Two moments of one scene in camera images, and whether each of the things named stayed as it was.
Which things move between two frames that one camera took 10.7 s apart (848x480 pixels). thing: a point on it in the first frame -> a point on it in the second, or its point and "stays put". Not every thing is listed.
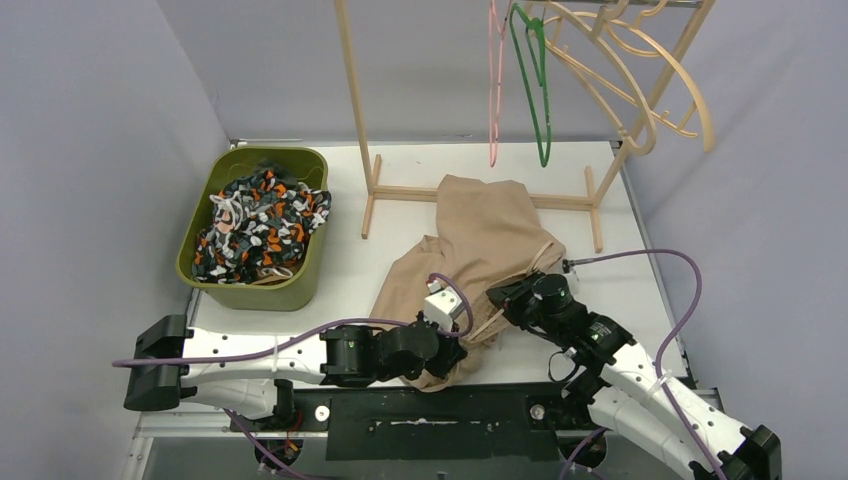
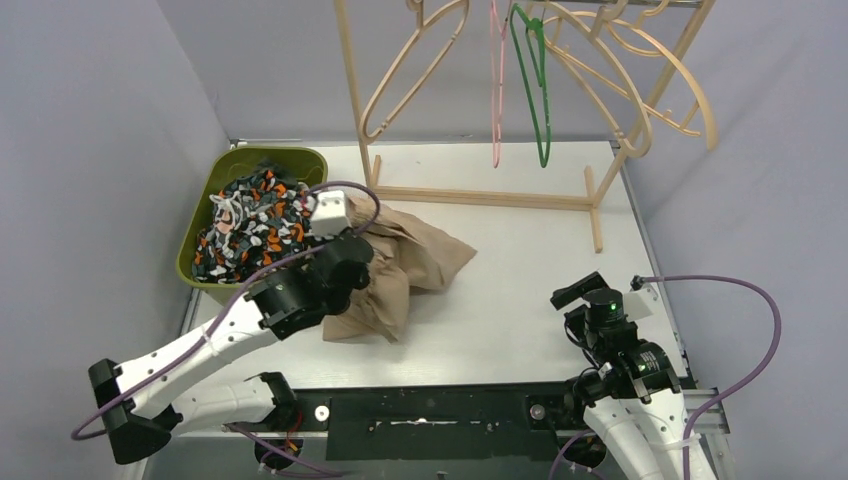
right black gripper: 512,299 -> 564,296
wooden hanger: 608,12 -> 661,118
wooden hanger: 531,269 -> 417,7
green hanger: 534,26 stays put
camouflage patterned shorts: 261,226 stays put
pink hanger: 501,31 stays put
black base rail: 393,424 stays put
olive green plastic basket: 307,166 stays put
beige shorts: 491,235 -> 407,258
